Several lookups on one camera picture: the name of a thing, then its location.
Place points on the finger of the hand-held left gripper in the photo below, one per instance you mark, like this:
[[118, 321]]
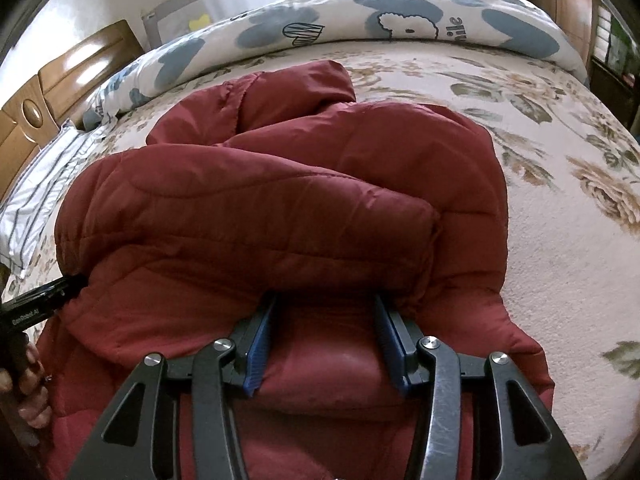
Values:
[[72, 284]]

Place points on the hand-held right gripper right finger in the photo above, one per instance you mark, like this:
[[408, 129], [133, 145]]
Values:
[[396, 355]]

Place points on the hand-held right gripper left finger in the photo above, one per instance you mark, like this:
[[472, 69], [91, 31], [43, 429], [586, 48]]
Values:
[[259, 355]]

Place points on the dark red quilted jacket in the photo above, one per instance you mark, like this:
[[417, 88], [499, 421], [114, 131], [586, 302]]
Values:
[[275, 200]]

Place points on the person's left hand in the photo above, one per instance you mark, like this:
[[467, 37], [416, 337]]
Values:
[[35, 385]]

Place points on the striped white pillow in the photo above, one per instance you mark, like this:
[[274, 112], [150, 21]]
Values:
[[45, 185]]

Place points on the floral bed blanket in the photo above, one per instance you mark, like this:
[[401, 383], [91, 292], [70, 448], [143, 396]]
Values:
[[550, 260]]

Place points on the wooden headboard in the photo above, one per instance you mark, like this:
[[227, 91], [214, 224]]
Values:
[[75, 60]]

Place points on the blue and white printed quilt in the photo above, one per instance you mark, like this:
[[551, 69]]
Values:
[[450, 20]]

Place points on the dark shelf unit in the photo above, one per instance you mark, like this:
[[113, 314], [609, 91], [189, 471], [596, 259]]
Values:
[[612, 60]]

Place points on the grey bed guard rail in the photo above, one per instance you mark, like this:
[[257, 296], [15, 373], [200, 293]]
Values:
[[210, 5]]

